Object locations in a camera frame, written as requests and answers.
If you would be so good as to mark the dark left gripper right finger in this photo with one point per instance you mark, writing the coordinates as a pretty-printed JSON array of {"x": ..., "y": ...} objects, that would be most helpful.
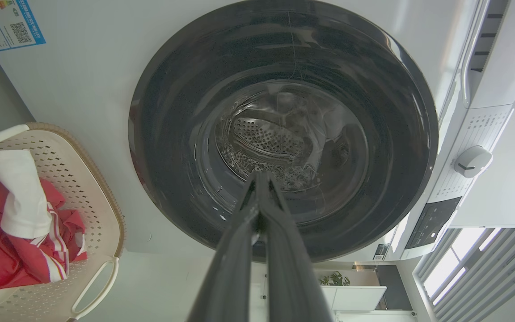
[{"x": 293, "y": 277}]

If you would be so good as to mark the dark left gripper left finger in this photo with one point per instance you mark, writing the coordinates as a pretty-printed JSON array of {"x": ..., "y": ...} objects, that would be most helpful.
[{"x": 230, "y": 268}]

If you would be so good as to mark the cream perforated laundry basket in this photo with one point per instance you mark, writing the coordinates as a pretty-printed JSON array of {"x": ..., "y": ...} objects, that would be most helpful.
[{"x": 92, "y": 214}]

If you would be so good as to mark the green potted plant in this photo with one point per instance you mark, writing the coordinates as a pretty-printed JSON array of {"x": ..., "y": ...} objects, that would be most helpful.
[{"x": 335, "y": 279}]

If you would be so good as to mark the white cabinet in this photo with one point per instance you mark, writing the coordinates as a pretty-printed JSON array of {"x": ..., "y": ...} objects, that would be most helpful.
[{"x": 356, "y": 297}]

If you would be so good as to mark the small black text sticker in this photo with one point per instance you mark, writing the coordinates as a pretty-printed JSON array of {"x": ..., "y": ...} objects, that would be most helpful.
[{"x": 380, "y": 252}]

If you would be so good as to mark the round black glass washer door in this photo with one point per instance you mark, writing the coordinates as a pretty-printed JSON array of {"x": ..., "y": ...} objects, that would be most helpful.
[{"x": 172, "y": 134}]

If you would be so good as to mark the black washer display panel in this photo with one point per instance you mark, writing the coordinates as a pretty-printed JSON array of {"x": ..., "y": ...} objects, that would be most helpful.
[{"x": 432, "y": 223}]

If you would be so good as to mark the grey window blinds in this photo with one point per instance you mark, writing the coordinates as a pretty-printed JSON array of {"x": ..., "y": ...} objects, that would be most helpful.
[{"x": 499, "y": 277}]

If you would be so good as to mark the white washer control knob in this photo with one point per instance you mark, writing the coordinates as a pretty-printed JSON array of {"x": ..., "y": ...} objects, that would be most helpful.
[{"x": 472, "y": 162}]

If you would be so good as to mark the white front-load washing machine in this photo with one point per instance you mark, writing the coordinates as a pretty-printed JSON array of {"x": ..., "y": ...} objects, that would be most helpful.
[{"x": 83, "y": 89}]

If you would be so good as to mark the white detergent drawer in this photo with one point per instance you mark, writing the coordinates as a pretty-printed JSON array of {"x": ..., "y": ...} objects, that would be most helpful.
[{"x": 503, "y": 53}]

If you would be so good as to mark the blue energy label sticker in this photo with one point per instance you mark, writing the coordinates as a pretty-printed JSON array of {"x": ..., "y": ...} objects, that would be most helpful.
[{"x": 7, "y": 22}]

